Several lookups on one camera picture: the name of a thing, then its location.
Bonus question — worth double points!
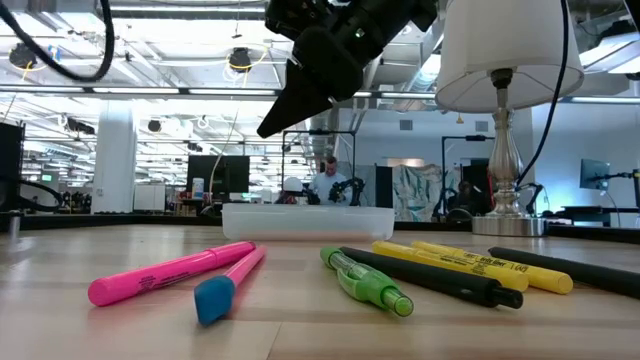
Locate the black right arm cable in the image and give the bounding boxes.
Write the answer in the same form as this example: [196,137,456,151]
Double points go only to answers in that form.
[517,0,572,187]

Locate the white square column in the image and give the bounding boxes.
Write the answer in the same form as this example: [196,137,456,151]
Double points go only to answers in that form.
[91,110,139,215]

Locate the black gantry frame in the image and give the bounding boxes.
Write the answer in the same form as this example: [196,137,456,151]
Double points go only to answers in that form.
[441,134,496,211]
[281,129,357,207]

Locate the pink highlighter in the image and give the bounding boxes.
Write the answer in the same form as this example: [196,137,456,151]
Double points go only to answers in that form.
[87,240,257,308]

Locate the tall black panel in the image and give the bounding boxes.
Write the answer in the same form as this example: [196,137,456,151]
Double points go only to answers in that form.
[0,121,26,214]

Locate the table lamp white shade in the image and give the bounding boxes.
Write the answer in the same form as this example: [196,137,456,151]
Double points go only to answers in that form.
[434,0,585,238]

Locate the black aluminium table frame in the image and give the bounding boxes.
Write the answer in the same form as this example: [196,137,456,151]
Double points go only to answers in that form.
[0,212,640,246]

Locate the green mechanical pencil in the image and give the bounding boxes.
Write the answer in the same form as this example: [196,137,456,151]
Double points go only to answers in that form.
[319,246,415,319]

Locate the crinkled plastic sheet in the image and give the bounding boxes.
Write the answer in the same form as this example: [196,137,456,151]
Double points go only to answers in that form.
[392,163,464,222]

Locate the plain black pen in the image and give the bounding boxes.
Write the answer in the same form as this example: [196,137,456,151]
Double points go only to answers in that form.
[339,246,525,310]

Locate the clear plastic supply box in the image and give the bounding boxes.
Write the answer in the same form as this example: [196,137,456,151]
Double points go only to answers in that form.
[221,203,396,243]

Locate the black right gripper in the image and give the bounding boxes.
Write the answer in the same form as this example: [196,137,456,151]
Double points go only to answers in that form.
[256,0,439,139]

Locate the black computer monitor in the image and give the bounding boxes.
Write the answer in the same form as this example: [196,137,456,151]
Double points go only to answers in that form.
[187,155,251,196]

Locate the monitor on arm mount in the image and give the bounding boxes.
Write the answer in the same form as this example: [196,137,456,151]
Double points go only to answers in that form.
[579,158,612,191]

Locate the pink pencil blue eraser cap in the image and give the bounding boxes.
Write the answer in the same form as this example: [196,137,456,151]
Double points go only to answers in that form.
[193,244,268,327]

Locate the yellow highlighter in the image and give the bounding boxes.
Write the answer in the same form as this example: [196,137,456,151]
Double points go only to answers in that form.
[372,241,530,293]
[410,240,575,296]

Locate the black pen blue label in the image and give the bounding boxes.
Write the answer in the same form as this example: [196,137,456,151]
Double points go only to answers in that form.
[488,246,640,301]

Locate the person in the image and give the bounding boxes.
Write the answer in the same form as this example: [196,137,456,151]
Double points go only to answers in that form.
[447,180,484,217]
[308,155,351,206]

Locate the black ceiling camera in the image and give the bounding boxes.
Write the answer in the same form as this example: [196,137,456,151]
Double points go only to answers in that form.
[228,47,254,74]

